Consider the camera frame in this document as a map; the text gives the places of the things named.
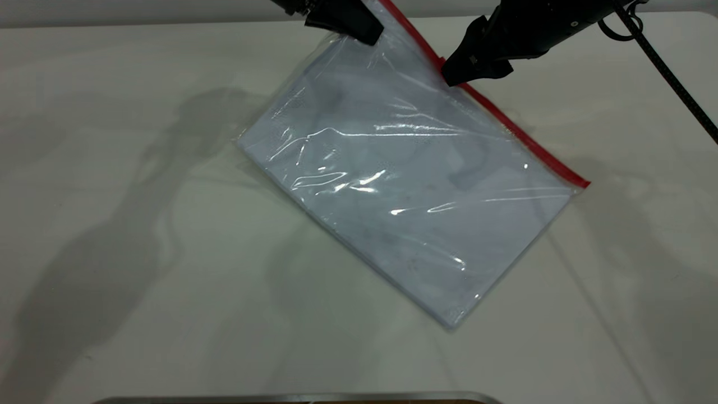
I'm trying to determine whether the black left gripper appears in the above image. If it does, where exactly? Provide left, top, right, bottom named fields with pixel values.
left=269, top=0, right=385, bottom=47

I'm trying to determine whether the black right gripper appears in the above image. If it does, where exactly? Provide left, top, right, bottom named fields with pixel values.
left=441, top=0, right=618, bottom=88

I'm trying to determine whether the clear plastic zipper bag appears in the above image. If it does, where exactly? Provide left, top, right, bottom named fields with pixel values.
left=233, top=0, right=591, bottom=332

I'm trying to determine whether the black braided cable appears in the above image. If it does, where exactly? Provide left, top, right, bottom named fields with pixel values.
left=597, top=0, right=718, bottom=144

